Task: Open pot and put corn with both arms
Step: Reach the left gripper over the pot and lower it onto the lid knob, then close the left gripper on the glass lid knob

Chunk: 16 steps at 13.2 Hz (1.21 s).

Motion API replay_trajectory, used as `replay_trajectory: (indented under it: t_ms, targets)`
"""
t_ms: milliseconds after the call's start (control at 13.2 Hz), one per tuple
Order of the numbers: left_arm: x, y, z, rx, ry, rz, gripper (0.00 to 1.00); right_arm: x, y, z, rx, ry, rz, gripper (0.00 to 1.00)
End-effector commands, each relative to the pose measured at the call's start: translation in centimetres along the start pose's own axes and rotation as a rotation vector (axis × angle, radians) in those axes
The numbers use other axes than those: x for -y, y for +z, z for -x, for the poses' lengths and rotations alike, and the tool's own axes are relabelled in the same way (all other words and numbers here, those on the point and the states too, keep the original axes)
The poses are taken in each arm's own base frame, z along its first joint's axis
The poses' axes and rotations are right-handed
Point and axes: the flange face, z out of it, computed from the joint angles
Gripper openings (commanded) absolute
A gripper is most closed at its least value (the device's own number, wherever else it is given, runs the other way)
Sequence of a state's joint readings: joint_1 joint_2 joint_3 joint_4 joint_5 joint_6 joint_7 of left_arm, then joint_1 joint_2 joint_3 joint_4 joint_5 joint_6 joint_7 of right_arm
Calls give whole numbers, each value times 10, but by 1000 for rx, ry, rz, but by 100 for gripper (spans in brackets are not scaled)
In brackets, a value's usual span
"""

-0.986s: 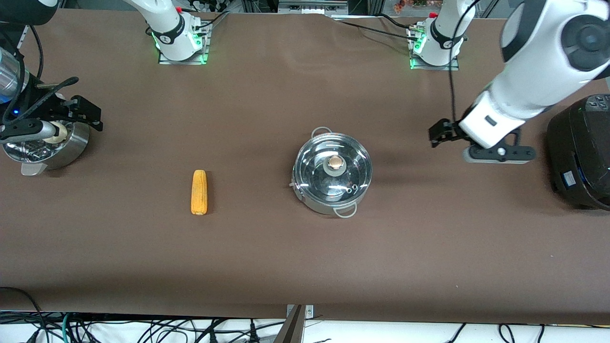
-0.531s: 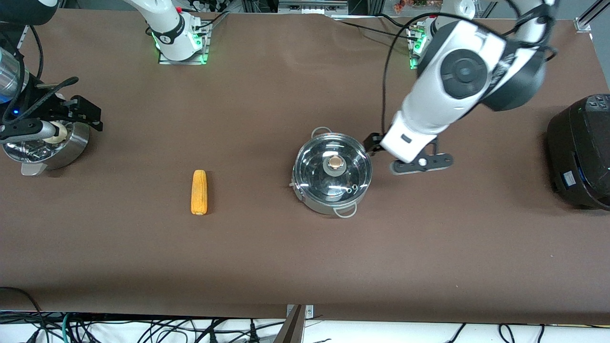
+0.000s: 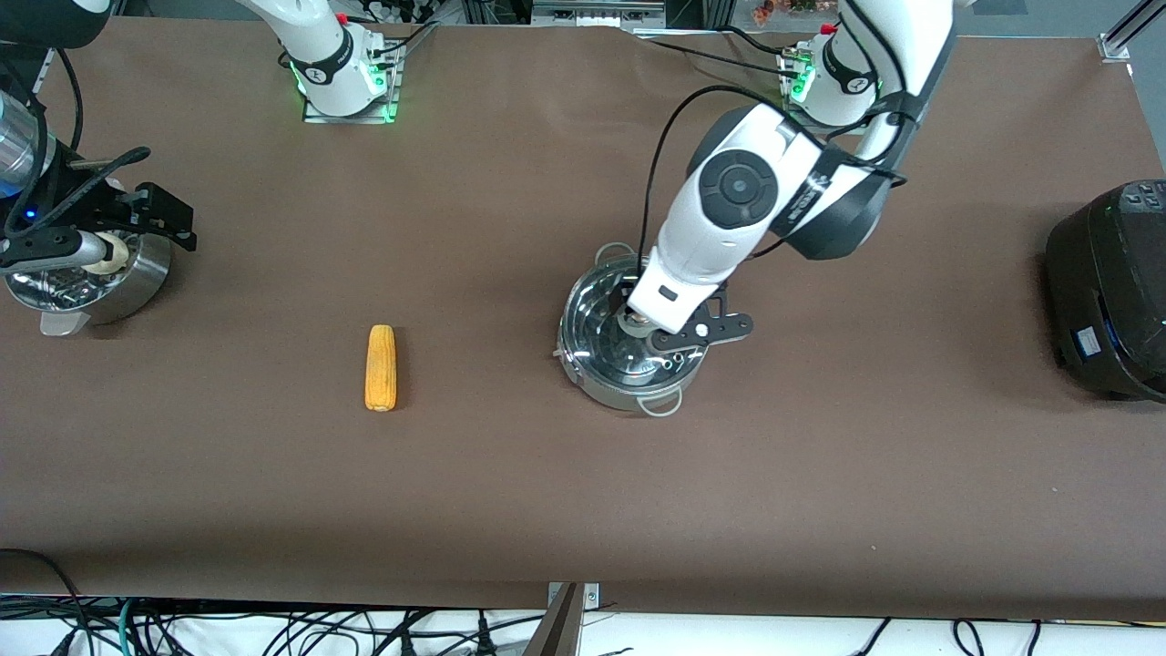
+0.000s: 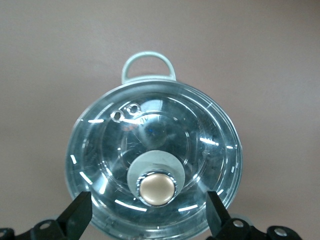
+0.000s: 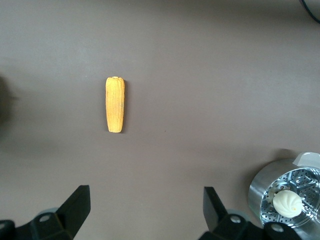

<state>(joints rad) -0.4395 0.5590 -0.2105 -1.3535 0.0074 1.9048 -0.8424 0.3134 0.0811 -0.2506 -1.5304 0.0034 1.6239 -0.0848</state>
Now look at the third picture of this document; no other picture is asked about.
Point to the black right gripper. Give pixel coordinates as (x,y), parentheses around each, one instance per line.
(80,209)

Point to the yellow corn cob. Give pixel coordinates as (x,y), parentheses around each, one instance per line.
(381,369)

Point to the white power strip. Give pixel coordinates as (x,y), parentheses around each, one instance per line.
(401,9)

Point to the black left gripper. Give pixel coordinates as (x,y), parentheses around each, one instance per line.
(616,299)

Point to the steel saucepan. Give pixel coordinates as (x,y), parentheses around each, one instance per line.
(137,282)

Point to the orange background clutter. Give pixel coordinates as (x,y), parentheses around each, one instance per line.
(783,7)

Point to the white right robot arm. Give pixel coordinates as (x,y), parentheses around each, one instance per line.
(319,46)

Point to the grey camera pole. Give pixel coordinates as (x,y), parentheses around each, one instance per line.
(557,633)

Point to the aluminium frame post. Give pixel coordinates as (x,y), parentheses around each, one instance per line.
(1116,46)

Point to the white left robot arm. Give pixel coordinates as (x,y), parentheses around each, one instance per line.
(729,228)

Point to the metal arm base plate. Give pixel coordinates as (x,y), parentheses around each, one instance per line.
(383,91)
(792,114)

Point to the glass pot lid with knob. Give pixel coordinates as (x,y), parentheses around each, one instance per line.
(592,323)

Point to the aluminium frame rail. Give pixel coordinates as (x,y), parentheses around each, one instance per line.
(597,11)

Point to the brown table cover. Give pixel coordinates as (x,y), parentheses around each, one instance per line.
(455,501)

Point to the white steamed bun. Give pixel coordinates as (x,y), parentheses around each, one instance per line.
(114,255)

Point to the metal table bracket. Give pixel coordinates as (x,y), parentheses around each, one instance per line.
(590,597)

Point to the black rice cooker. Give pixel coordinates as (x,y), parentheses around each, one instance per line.
(1120,292)

